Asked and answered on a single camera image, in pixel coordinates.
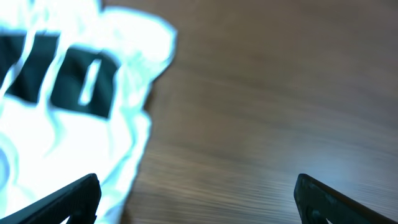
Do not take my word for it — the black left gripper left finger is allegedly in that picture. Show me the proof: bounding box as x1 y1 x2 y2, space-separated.
1 174 101 224

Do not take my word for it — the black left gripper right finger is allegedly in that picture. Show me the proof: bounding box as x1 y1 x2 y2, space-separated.
294 174 397 224

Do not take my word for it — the white t-shirt with black print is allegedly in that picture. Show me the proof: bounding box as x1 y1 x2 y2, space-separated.
1 0 177 223

